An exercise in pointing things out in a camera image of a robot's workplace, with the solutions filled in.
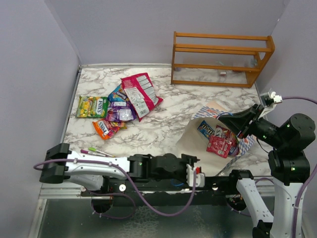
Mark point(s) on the blue checkered paper bag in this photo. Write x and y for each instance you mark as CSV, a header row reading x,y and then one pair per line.
x,y
192,142

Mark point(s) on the wooden rack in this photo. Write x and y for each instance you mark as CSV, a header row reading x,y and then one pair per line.
x,y
198,59

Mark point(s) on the pens on table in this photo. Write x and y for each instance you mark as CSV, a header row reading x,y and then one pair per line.
x,y
94,151

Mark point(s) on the purple Fox's berries bag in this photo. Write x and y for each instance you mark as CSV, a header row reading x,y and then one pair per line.
x,y
229,135

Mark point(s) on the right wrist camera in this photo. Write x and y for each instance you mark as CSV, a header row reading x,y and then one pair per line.
x,y
269,100

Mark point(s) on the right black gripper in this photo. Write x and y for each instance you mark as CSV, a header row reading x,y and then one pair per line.
x,y
240,120

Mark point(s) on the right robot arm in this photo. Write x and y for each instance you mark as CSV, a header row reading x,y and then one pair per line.
x,y
288,165

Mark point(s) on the orange candy bag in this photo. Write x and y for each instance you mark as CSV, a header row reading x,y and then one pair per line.
x,y
108,129

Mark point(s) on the red snack bag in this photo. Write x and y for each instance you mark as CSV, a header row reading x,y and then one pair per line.
x,y
141,93

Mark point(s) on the blue M&M's bag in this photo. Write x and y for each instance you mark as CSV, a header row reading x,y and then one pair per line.
x,y
206,128

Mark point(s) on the purple snack bag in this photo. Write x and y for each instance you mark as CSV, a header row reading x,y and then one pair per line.
x,y
120,112

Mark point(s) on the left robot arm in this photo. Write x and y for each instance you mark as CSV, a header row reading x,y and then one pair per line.
x,y
62,164

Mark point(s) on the green Fox's candy bag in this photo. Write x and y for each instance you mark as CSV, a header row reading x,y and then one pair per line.
x,y
92,107

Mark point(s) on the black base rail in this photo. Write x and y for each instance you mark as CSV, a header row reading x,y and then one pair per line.
x,y
160,193

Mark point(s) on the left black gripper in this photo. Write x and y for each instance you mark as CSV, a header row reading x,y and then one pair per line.
x,y
187,159

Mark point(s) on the blue snack bag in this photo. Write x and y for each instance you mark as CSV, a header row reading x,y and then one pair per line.
x,y
118,95

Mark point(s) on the pink Big Foot candy bag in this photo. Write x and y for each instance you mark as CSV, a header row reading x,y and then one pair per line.
x,y
219,146

